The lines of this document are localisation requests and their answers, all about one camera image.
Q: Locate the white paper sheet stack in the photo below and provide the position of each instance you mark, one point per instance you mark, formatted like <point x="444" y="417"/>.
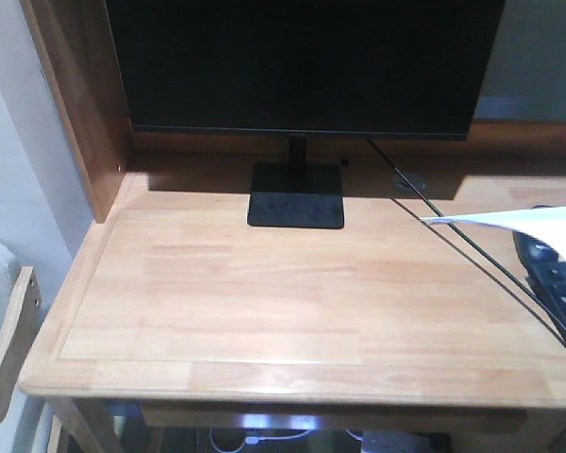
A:
<point x="545" y="224"/>

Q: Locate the black monitor stand base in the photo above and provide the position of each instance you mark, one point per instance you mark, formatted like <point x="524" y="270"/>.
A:
<point x="296" y="193"/>

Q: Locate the black computer monitor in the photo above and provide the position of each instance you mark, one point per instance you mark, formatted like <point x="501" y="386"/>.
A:
<point x="394" y="69"/>

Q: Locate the black keyboard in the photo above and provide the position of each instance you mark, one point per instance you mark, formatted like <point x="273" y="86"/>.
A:
<point x="546" y="275"/>

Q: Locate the grey desk cable grommet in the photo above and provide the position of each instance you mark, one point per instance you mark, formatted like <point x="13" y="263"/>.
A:
<point x="407" y="182"/>

